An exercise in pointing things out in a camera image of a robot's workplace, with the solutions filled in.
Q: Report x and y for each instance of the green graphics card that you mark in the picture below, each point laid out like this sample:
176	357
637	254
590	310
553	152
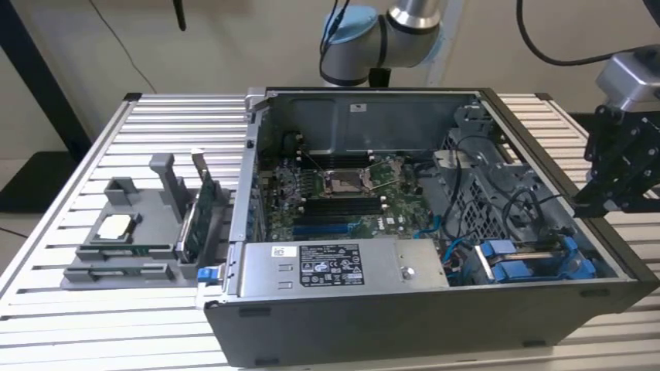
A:
202	216

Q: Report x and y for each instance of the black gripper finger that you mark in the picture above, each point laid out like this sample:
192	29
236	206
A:
602	170
644	189

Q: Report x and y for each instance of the hard disk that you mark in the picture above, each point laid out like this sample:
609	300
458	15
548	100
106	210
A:
500	247

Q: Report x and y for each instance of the dark vertical post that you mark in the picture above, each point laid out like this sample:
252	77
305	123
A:
36	69

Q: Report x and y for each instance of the grey metal disk bay cage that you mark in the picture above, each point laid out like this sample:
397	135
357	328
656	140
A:
474	185

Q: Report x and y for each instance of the silver power supply unit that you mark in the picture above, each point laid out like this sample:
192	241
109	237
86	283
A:
381	266

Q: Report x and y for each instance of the blue disk carrier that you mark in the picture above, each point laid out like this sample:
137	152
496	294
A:
510	271

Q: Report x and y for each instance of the blue case latch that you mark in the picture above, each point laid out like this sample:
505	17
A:
205	275

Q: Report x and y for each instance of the black open PC case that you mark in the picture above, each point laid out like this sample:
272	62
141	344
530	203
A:
392	328

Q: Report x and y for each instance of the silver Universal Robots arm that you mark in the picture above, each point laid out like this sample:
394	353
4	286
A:
356	58

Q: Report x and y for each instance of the silver CPU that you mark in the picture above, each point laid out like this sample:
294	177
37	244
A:
116	227

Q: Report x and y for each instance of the green motherboard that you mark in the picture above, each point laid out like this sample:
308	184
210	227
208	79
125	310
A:
401	220

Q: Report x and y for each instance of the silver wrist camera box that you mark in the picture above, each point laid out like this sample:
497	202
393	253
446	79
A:
630	81

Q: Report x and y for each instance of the black flat base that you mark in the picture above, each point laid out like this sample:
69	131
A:
30	181

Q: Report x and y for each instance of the black hanging rod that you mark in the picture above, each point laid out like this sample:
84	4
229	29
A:
180	15

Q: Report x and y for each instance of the grey parts rack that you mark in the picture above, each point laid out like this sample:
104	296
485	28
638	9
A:
154	228

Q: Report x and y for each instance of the CPU socket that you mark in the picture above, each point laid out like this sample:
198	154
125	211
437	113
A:
341	182

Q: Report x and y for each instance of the thin metal locking lever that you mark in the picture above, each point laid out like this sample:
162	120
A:
312	160

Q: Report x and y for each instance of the black RAM slot bank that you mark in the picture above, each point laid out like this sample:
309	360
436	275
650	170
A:
337	158
342	210

